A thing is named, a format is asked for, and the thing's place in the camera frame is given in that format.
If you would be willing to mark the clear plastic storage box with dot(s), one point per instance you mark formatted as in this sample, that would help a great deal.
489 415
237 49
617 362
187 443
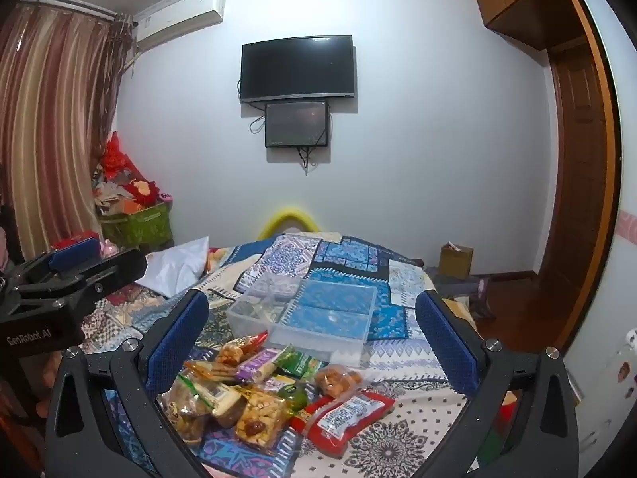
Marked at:
254 308
328 323

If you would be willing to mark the clear packet of brown nuts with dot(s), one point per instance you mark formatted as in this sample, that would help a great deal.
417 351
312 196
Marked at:
184 423

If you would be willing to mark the white pillow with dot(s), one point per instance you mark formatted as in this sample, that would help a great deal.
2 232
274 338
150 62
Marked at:
179 264

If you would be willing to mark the green pea snack packet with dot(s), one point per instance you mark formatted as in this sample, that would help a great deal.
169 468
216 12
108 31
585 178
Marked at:
298 364

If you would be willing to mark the white air conditioner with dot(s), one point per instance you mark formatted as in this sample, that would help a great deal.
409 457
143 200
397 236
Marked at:
179 20

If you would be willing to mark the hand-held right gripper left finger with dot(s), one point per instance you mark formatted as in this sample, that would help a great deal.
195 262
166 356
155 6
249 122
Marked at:
180 338

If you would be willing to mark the black wall television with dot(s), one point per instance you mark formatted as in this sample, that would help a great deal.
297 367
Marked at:
296 67

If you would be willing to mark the red plush toys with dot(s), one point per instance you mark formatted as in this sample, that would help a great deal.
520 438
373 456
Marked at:
134 184

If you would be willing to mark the brown wooden door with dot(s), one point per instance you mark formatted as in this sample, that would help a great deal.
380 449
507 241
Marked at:
577 184

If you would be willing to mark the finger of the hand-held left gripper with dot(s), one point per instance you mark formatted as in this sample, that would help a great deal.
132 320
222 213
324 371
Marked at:
117 269
74 255

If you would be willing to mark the red coated peanut packet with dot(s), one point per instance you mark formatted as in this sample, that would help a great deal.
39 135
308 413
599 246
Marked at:
236 351

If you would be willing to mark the patterned patchwork bedspread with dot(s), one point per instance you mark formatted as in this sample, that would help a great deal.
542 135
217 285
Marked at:
398 373

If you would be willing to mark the striped brown curtain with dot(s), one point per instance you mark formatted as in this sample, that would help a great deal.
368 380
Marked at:
50 109

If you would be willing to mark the green trim nut packet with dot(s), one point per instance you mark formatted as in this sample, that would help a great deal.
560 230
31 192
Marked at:
219 398

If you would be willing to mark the small black monitor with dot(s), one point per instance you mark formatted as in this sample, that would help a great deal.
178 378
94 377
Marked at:
297 124

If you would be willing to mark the small cardboard box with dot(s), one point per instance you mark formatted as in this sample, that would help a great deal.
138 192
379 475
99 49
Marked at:
455 261

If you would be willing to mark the large red snack packet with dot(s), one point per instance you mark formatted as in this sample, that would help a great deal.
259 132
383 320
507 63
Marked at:
343 420

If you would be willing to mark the clear packet of orange snacks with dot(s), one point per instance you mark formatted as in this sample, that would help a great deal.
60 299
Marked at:
338 379

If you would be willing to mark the biscuit stick packet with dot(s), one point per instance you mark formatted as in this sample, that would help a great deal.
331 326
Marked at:
259 420

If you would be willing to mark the wooden overhead cabinet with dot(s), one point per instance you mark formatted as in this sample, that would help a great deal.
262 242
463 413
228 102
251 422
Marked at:
527 0

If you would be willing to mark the orange wafer packet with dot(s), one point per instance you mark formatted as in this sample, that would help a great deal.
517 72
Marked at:
209 371

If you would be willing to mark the green storage box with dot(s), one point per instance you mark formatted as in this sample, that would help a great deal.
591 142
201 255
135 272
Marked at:
137 226

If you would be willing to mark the yellow foam tube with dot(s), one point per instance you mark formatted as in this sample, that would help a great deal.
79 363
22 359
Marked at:
288 213

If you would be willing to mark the purple label snack packet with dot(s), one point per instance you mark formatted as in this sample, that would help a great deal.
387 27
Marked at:
256 364

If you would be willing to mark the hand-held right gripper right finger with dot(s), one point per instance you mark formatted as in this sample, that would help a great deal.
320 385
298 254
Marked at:
448 346

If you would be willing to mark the lime green jelly cup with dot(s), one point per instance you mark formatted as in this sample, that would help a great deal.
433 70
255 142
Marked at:
296 398

